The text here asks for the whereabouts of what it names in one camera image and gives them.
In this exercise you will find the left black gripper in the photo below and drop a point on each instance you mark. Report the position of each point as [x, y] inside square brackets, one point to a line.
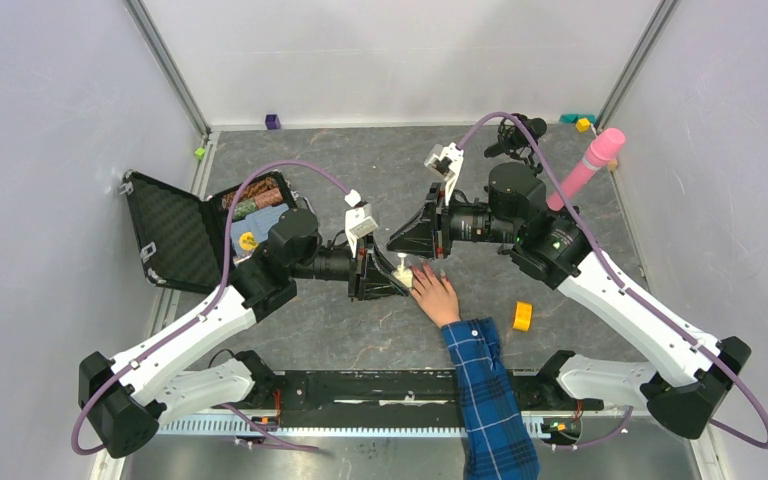
[377, 274]

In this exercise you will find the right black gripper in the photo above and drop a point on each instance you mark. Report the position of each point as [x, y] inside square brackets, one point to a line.
[428, 234]

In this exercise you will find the small nail polish bottle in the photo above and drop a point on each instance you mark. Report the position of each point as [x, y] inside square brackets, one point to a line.
[405, 276]

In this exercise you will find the white nail polish brush cap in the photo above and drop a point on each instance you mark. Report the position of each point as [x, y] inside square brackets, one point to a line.
[402, 260]

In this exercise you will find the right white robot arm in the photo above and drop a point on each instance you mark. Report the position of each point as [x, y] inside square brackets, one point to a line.
[684, 376]

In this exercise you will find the blue plaid sleeve forearm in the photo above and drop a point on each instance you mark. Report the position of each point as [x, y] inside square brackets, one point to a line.
[498, 445]

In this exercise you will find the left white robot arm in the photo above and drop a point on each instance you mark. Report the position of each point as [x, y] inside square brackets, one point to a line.
[127, 398]

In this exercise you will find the person hand with painted nails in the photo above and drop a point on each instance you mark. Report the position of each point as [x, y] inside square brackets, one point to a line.
[435, 296]

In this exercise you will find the yellow block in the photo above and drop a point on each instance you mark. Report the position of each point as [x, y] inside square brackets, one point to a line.
[523, 315]

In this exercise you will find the black microphone on tripod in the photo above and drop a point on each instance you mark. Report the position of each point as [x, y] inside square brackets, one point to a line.
[513, 143]

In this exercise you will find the purple cube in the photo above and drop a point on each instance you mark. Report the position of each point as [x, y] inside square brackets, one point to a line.
[272, 122]

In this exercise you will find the teal block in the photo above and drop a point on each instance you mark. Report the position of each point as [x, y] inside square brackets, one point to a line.
[574, 118]

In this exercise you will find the small yellow cube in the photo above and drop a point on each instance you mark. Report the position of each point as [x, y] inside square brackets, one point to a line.
[583, 124]

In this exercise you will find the black poker chip case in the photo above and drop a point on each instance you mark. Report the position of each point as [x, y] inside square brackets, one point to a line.
[248, 235]

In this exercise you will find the pink foam cylinder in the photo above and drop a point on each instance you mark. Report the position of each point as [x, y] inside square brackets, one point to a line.
[601, 151]

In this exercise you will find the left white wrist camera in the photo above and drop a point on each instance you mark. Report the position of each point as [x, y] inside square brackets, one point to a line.
[358, 220]

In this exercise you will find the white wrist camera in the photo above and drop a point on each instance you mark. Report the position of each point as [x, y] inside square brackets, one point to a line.
[358, 220]
[446, 161]

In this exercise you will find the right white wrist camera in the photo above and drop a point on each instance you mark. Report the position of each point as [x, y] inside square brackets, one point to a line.
[446, 161]

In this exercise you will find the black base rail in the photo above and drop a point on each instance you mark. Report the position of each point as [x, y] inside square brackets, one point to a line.
[400, 399]

